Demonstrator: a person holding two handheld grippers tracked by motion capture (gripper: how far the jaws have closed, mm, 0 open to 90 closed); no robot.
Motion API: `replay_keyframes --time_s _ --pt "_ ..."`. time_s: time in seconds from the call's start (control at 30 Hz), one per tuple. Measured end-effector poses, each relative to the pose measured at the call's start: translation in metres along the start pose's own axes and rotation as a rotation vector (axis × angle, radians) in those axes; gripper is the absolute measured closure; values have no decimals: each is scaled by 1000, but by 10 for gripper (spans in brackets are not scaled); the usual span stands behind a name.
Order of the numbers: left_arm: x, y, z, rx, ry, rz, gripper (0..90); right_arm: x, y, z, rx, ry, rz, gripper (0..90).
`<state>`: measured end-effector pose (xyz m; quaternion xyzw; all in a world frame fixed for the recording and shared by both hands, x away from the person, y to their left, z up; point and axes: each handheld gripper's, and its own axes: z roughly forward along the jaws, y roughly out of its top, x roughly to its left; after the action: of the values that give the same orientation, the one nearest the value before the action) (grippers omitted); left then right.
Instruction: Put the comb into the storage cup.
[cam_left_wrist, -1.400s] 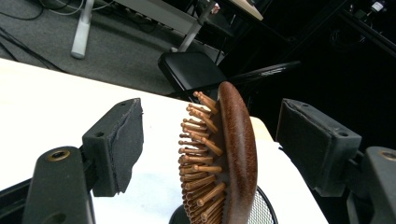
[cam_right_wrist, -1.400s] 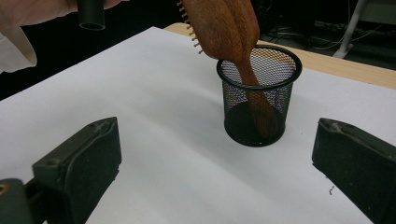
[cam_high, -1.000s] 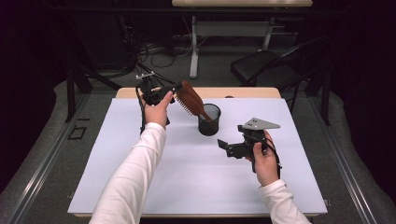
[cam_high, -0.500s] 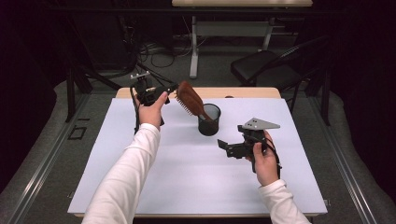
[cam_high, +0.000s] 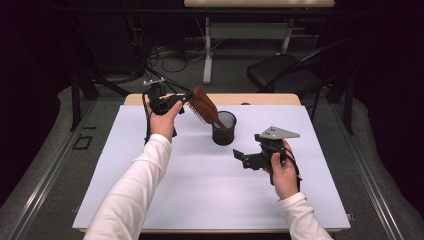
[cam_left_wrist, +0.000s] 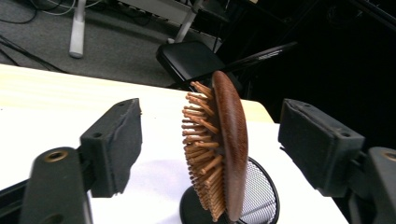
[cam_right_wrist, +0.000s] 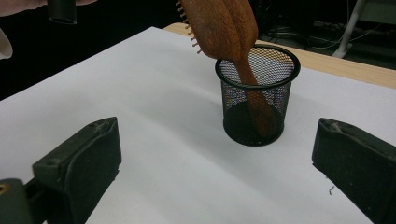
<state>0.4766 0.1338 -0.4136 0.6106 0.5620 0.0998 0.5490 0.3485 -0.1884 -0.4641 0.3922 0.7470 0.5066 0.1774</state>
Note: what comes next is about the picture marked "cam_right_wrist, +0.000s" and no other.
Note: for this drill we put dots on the light wooden table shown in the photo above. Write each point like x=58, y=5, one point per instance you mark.
x=342, y=70

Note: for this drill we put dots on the brown wooden hairbrush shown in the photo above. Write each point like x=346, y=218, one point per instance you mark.
x=224, y=28

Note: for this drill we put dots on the desk with white legs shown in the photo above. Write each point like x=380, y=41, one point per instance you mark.
x=350, y=28

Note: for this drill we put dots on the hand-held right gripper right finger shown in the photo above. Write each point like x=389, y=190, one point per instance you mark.
x=361, y=165

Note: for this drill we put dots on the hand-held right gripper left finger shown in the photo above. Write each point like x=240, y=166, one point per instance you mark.
x=77, y=165

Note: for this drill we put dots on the black mesh pen cup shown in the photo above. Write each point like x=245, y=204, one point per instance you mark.
x=236, y=124

